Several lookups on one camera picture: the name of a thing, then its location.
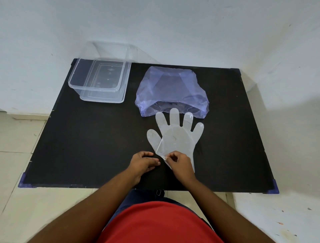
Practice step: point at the person's left hand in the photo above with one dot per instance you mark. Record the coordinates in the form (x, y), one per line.
(140, 165)

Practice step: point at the person's left fingers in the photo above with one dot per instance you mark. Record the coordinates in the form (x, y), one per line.
(151, 162)

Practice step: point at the purple plastic bag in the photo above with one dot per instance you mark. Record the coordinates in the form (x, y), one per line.
(170, 87)

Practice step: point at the clear plastic container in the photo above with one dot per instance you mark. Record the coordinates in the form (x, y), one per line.
(100, 80)

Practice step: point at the person's right hand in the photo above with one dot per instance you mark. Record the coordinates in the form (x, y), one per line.
(182, 167)

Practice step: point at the clear plastic disposable glove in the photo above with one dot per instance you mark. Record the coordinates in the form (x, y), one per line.
(176, 136)

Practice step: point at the red shirt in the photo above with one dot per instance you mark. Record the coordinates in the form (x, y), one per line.
(160, 222)

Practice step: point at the clear plastic container lid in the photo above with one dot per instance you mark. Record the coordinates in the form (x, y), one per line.
(117, 51)

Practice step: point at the person's right forearm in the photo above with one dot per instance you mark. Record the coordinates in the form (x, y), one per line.
(220, 212)

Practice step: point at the blue table corner cap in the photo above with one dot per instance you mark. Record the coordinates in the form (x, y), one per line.
(24, 182)
(273, 187)

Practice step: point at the person's right fingers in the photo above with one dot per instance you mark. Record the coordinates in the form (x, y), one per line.
(172, 159)

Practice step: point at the person's left forearm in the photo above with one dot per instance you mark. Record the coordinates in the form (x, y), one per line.
(95, 207)

